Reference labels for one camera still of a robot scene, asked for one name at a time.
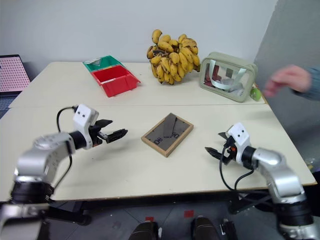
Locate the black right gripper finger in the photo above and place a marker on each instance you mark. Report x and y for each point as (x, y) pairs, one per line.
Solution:
(223, 135)
(214, 153)

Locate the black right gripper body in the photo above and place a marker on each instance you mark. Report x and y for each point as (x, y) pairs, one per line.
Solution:
(229, 156)

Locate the person's grey-sleeved forearm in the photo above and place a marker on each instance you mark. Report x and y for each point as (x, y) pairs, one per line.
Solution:
(315, 85)

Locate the small green tag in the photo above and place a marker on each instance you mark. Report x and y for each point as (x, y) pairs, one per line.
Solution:
(256, 93)

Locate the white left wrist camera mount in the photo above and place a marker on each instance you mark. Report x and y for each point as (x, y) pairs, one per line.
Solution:
(83, 117)

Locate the yellow banana bunch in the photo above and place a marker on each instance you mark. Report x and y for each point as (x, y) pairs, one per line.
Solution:
(175, 60)

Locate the transparent beige-trimmed pouch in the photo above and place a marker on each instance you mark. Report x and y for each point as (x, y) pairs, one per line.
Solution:
(226, 76)

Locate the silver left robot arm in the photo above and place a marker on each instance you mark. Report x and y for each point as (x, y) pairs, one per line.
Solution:
(37, 160)

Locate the black table leg frame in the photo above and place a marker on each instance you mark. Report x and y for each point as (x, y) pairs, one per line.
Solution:
(250, 201)
(70, 213)

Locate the red floor tape square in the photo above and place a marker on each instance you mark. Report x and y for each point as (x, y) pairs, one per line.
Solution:
(189, 213)

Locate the pink perforated board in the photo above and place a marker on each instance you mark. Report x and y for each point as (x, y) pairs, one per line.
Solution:
(12, 75)

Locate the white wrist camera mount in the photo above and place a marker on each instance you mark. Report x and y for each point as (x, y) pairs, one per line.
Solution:
(83, 117)
(240, 136)

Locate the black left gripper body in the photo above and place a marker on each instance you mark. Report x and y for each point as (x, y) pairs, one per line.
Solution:
(96, 138)

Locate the person's bare hand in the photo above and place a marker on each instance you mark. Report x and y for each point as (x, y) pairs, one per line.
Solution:
(291, 78)

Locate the dark rounded shape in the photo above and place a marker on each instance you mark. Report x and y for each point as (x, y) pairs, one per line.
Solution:
(146, 231)
(205, 228)

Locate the wooden framed dark tray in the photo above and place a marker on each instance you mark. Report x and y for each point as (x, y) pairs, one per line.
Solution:
(167, 135)

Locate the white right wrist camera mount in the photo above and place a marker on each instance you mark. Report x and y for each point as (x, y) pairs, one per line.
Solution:
(240, 136)

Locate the green plastic bin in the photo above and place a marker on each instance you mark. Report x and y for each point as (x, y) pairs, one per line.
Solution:
(110, 61)

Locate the red plastic bin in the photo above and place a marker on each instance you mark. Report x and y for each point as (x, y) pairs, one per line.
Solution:
(117, 85)

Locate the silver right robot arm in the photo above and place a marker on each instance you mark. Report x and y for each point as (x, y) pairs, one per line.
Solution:
(280, 170)

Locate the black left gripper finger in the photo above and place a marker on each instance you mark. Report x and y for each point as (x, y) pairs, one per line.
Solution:
(117, 135)
(105, 122)

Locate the red item inside pouch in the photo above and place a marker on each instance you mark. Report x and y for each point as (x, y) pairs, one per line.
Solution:
(213, 76)

